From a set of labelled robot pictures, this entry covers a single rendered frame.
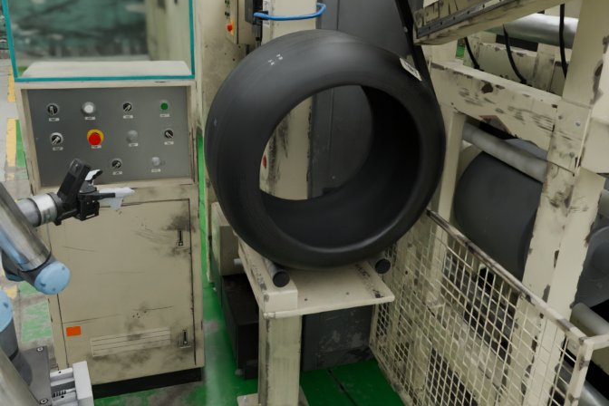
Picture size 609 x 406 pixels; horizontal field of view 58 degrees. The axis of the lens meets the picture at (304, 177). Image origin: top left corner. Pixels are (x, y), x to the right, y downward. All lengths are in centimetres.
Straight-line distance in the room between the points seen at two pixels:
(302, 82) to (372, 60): 17
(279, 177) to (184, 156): 45
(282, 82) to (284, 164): 52
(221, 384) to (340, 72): 159
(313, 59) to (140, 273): 119
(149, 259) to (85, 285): 24
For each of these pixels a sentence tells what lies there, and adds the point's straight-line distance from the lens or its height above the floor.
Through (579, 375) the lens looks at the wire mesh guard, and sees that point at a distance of 124.
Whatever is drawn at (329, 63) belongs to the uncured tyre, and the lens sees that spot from 121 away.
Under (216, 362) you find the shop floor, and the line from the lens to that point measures 256.
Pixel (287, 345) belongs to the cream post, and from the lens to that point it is 201.
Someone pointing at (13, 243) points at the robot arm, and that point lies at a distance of 133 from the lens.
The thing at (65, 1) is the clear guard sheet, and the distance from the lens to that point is 187.
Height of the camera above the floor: 164
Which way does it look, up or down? 21 degrees down
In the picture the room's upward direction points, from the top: 2 degrees clockwise
